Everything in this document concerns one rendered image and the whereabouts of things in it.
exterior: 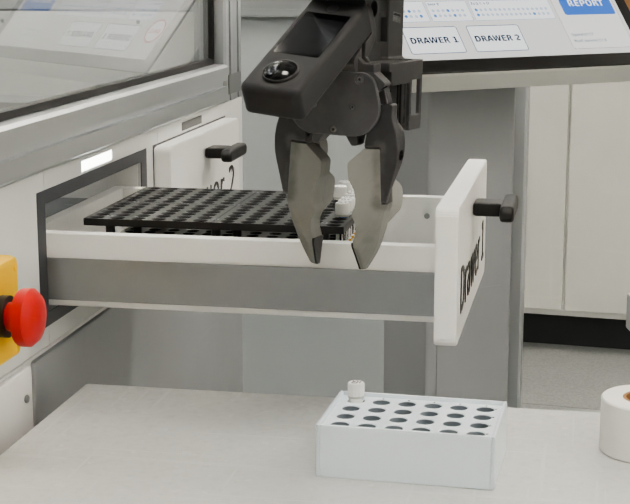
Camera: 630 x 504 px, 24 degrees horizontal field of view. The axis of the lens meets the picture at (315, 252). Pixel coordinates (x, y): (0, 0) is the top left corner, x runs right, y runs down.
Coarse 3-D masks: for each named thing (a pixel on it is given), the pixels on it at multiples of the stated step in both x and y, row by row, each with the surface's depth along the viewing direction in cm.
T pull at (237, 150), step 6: (234, 144) 162; (240, 144) 162; (210, 150) 160; (216, 150) 159; (222, 150) 157; (228, 150) 157; (234, 150) 158; (240, 150) 161; (246, 150) 164; (210, 156) 160; (216, 156) 160; (222, 156) 157; (228, 156) 157; (234, 156) 158; (240, 156) 161
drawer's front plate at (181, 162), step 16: (208, 128) 163; (224, 128) 168; (160, 144) 149; (176, 144) 149; (192, 144) 155; (208, 144) 161; (224, 144) 168; (160, 160) 147; (176, 160) 149; (192, 160) 155; (208, 160) 161; (160, 176) 147; (176, 176) 149; (192, 176) 155; (208, 176) 162; (224, 176) 169
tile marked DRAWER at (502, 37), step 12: (504, 24) 210; (516, 24) 211; (480, 36) 207; (492, 36) 208; (504, 36) 209; (516, 36) 210; (480, 48) 205; (492, 48) 206; (504, 48) 207; (516, 48) 208; (528, 48) 209
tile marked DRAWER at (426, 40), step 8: (408, 32) 201; (416, 32) 202; (424, 32) 203; (432, 32) 203; (440, 32) 204; (448, 32) 204; (456, 32) 205; (408, 40) 200; (416, 40) 201; (424, 40) 202; (432, 40) 202; (440, 40) 203; (448, 40) 204; (456, 40) 204; (416, 48) 200; (424, 48) 201; (432, 48) 202; (440, 48) 202; (448, 48) 203; (456, 48) 203; (464, 48) 204
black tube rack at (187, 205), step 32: (160, 192) 136; (192, 192) 136; (224, 192) 136; (256, 192) 136; (96, 224) 122; (128, 224) 122; (160, 224) 121; (192, 224) 121; (224, 224) 120; (256, 224) 120; (288, 224) 120; (320, 224) 119
